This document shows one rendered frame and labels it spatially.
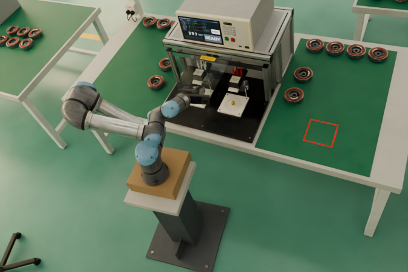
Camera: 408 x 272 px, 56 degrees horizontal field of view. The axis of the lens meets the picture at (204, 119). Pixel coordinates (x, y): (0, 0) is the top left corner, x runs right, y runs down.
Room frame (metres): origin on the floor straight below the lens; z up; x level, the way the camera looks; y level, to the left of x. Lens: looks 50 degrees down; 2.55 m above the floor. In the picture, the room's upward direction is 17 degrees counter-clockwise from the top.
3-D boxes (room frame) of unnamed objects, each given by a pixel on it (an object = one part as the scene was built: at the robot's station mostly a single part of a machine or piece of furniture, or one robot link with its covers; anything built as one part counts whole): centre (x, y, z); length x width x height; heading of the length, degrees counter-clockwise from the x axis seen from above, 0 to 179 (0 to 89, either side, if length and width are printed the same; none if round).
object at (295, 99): (1.45, -0.56, 0.77); 0.11 x 0.11 x 0.04
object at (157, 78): (1.91, 0.24, 0.77); 0.11 x 0.11 x 0.04
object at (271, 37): (1.84, -0.30, 1.09); 0.68 x 0.44 x 0.05; 52
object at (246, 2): (1.83, -0.31, 1.22); 0.44 x 0.39 x 0.20; 52
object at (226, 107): (1.51, -0.20, 0.78); 0.15 x 0.15 x 0.01; 52
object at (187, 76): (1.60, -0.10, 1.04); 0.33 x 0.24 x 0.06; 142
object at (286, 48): (1.71, -0.60, 0.91); 0.28 x 0.03 x 0.32; 142
